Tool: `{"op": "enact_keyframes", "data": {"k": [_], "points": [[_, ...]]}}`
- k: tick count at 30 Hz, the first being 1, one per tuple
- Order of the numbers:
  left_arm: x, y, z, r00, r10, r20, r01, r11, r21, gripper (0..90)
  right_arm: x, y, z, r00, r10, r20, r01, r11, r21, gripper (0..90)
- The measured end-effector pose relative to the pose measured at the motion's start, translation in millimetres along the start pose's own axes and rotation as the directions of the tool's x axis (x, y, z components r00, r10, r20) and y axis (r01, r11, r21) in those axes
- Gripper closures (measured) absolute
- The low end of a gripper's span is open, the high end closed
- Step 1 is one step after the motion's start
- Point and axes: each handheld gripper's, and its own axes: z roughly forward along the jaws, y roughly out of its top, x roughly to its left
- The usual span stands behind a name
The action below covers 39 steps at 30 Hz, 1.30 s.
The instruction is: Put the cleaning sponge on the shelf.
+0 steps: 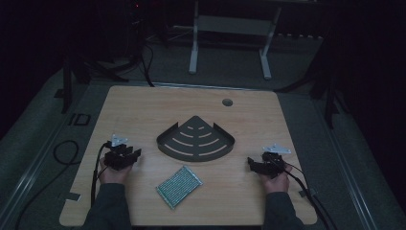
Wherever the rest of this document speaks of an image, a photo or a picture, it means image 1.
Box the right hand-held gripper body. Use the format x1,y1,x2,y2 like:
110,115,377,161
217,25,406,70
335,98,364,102
259,143,292,179

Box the dark metal corner shelf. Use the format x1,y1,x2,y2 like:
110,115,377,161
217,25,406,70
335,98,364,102
156,115,237,163

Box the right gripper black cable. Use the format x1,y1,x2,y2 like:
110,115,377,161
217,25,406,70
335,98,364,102
267,153,333,230

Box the person's right hand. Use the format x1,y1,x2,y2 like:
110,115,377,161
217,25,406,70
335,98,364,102
259,163,293,195

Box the white metal stand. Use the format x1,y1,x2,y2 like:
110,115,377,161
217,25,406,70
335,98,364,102
188,0,282,81

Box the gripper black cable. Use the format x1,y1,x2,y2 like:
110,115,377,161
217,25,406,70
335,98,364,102
90,142,112,209
267,153,333,230

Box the person's left hand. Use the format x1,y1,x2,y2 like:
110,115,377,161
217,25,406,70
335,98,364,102
99,157,134,186

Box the black floor cable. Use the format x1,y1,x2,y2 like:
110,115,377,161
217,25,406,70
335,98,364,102
13,139,80,230

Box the black hanging cable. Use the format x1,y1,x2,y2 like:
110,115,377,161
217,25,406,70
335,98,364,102
139,37,157,88

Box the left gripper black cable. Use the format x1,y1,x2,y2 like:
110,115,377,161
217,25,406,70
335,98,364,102
90,142,112,209

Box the black tripod stand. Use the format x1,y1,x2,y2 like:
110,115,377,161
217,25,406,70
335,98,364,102
53,44,130,115
276,28,350,130

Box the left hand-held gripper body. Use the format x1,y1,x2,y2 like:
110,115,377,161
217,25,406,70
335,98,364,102
103,133,134,172

